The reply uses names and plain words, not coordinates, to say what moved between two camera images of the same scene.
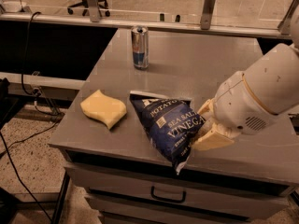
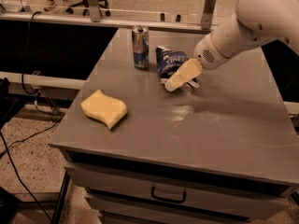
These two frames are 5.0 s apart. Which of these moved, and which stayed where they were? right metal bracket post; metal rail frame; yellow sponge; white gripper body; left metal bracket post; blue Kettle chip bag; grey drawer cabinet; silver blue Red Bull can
Moved: blue Kettle chip bag; white gripper body
Stayed: silver blue Red Bull can; yellow sponge; grey drawer cabinet; metal rail frame; right metal bracket post; left metal bracket post
